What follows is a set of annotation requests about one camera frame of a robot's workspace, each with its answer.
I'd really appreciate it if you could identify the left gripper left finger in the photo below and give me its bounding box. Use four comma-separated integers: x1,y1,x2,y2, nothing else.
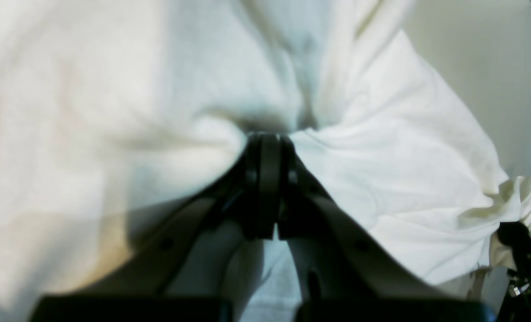
31,134,266,322

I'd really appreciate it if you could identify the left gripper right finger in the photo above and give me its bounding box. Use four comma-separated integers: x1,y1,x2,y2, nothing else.
277,136,496,322

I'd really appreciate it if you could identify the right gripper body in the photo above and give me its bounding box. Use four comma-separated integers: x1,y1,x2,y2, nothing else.
497,222,531,322

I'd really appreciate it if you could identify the white printed t-shirt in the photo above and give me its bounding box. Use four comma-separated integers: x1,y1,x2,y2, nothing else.
0,0,531,322

